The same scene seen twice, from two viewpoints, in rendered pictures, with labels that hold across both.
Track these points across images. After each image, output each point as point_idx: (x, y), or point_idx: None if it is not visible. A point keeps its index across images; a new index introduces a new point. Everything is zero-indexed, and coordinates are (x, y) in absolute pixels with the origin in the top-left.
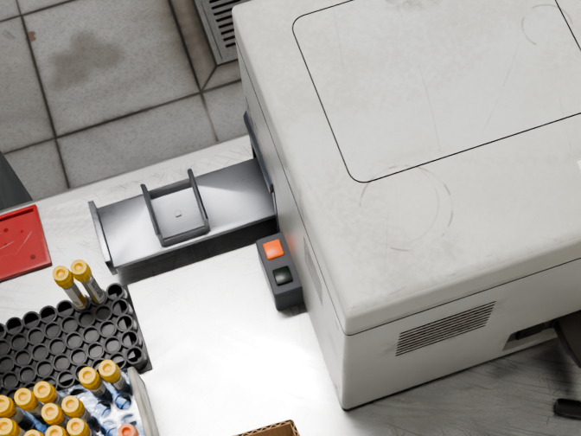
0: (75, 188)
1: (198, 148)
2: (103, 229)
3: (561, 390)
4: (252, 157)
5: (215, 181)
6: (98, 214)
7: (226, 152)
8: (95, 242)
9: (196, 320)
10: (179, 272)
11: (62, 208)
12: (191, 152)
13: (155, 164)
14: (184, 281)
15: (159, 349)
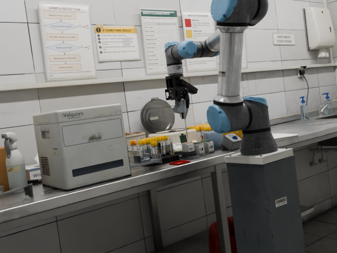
0: (171, 167)
1: (146, 173)
2: (157, 157)
3: None
4: (132, 175)
5: (136, 163)
6: (159, 158)
7: (139, 174)
8: (162, 166)
9: (134, 168)
10: (141, 169)
11: (172, 166)
12: (148, 173)
13: (155, 171)
14: (139, 169)
15: (140, 166)
